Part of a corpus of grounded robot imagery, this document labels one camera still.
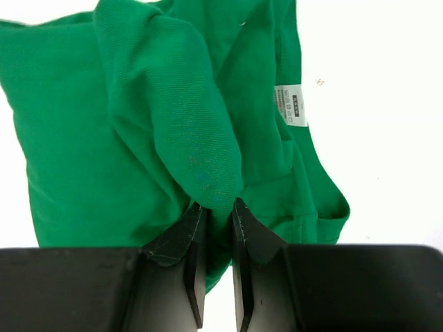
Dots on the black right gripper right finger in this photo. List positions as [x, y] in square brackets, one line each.
[287, 287]

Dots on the green t shirt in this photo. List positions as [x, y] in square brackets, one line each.
[130, 113]

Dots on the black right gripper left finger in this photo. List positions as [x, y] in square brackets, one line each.
[159, 287]

